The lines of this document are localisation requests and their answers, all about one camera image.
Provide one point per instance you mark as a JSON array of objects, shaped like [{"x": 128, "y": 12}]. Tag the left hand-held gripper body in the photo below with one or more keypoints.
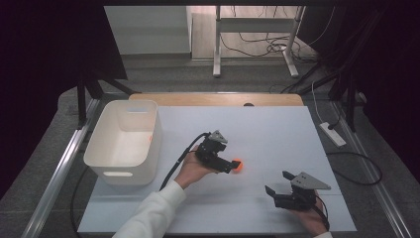
[{"x": 209, "y": 148}]

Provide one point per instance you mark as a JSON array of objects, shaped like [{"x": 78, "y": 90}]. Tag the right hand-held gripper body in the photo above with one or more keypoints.
[{"x": 300, "y": 195}]

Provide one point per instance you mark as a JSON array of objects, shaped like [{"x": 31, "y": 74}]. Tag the orange ping-pong ball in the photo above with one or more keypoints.
[{"x": 238, "y": 167}]

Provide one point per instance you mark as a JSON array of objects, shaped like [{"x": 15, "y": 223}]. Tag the white plastic storage bin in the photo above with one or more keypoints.
[{"x": 127, "y": 148}]

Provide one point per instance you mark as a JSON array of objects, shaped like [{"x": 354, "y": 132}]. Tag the person's right hand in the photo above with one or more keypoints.
[{"x": 310, "y": 219}]

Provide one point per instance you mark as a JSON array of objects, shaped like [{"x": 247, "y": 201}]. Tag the person's left hand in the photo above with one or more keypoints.
[{"x": 191, "y": 170}]

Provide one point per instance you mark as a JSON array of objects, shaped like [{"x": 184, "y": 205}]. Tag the wooden table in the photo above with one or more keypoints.
[{"x": 214, "y": 99}]

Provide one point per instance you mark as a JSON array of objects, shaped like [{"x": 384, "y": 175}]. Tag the white power strip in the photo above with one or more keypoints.
[{"x": 333, "y": 135}]

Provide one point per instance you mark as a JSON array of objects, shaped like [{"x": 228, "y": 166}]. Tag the black metal stand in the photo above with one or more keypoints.
[{"x": 350, "y": 99}]

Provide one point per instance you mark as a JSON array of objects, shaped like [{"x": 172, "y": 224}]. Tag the black tripod stand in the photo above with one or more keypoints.
[{"x": 82, "y": 99}]

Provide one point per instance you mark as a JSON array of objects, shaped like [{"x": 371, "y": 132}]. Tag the aluminium floor rail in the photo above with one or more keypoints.
[
  {"x": 56, "y": 178},
  {"x": 373, "y": 185}
]

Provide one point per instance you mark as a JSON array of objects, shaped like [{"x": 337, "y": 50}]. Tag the white metal stand frame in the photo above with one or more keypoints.
[{"x": 254, "y": 24}]

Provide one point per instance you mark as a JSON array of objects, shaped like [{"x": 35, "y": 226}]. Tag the white wall panel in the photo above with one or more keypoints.
[{"x": 148, "y": 29}]

